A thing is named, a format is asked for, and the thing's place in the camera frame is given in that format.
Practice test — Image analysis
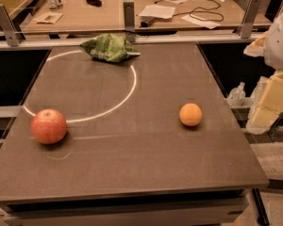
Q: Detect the white paper sheet centre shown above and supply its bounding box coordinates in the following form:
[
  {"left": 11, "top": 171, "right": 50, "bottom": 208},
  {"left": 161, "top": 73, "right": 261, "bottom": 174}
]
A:
[{"left": 139, "top": 5, "right": 175, "bottom": 19}]

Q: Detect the black cable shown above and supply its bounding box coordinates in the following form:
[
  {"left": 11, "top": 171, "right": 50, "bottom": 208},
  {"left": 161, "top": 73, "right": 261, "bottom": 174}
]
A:
[{"left": 154, "top": 0, "right": 225, "bottom": 23}]

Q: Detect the middle metal bracket post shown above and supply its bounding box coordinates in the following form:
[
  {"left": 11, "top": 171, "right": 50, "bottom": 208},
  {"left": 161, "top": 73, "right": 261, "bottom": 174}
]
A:
[{"left": 123, "top": 1, "right": 135, "bottom": 42}]

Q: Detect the left metal bracket post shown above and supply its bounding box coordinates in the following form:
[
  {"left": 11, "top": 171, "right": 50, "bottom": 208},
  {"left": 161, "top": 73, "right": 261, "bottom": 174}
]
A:
[{"left": 0, "top": 5, "right": 22, "bottom": 47}]

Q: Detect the orange fruit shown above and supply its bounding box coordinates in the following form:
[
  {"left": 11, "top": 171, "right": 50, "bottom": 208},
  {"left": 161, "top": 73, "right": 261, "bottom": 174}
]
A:
[{"left": 179, "top": 104, "right": 203, "bottom": 126}]

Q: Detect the small paper packet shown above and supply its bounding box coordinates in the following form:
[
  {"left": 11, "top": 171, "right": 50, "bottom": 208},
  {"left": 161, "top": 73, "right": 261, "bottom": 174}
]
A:
[{"left": 34, "top": 11, "right": 63, "bottom": 24}]

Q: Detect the red apple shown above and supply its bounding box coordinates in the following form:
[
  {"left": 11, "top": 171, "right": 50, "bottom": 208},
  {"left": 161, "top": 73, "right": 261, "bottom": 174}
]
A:
[{"left": 30, "top": 109, "right": 67, "bottom": 144}]

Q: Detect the wooden back desk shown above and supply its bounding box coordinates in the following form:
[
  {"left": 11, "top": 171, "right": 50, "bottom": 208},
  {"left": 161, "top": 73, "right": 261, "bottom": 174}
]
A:
[{"left": 21, "top": 0, "right": 274, "bottom": 36}]

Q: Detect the metal bracket post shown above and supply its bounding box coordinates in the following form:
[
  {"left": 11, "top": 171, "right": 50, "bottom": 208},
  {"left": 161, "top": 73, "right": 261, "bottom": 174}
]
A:
[
  {"left": 123, "top": 1, "right": 135, "bottom": 42},
  {"left": 237, "top": 0, "right": 262, "bottom": 39},
  {"left": 0, "top": 5, "right": 22, "bottom": 47}
]

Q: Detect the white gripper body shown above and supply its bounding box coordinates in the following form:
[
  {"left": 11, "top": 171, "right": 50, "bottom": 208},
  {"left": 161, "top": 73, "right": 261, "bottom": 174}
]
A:
[{"left": 263, "top": 11, "right": 283, "bottom": 71}]

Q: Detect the white paper sheet right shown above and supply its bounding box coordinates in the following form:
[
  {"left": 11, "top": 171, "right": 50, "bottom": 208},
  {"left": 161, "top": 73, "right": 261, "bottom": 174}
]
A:
[{"left": 182, "top": 15, "right": 219, "bottom": 29}]

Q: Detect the green jalapeno chip bag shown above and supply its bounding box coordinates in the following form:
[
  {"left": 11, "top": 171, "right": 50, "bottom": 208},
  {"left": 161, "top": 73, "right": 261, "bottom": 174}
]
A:
[{"left": 80, "top": 33, "right": 141, "bottom": 63}]

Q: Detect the right metal bracket post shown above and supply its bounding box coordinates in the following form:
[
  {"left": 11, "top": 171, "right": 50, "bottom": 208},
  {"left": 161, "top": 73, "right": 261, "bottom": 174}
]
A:
[{"left": 237, "top": 0, "right": 262, "bottom": 39}]

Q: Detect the black computer mouse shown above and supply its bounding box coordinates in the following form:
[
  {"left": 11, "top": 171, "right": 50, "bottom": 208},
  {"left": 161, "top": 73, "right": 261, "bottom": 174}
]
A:
[{"left": 86, "top": 0, "right": 102, "bottom": 7}]

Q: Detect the clear plastic bottle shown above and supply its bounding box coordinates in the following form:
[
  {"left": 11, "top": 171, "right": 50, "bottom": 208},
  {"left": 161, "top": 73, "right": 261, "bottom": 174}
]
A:
[{"left": 226, "top": 82, "right": 245, "bottom": 107}]

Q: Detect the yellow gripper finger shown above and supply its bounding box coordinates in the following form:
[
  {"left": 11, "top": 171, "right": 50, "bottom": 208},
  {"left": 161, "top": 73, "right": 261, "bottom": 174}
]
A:
[
  {"left": 243, "top": 32, "right": 267, "bottom": 57},
  {"left": 246, "top": 71, "right": 283, "bottom": 135}
]

